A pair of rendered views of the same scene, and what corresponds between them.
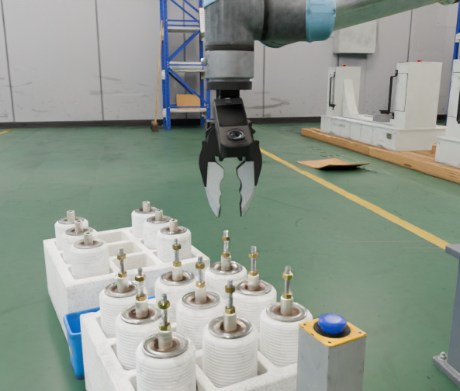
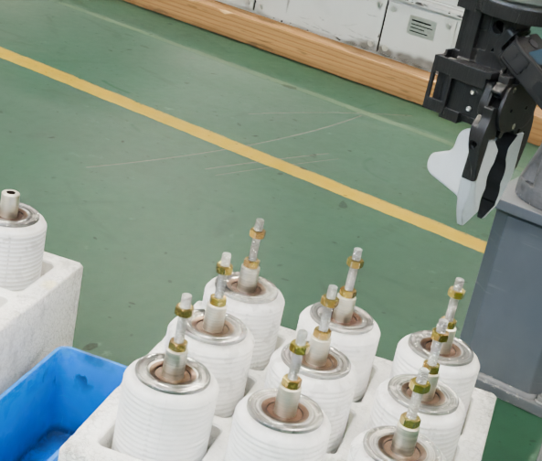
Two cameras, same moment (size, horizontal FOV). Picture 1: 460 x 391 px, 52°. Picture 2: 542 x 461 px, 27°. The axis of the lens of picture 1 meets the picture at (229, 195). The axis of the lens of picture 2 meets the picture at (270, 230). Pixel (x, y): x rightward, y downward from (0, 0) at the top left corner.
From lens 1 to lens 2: 0.95 m
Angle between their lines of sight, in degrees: 47
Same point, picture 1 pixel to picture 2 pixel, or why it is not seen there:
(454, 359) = (483, 358)
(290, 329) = (472, 374)
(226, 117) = not seen: outside the picture
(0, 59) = not seen: outside the picture
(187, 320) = (324, 401)
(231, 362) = (451, 447)
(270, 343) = not seen: hidden behind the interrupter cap
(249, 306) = (362, 351)
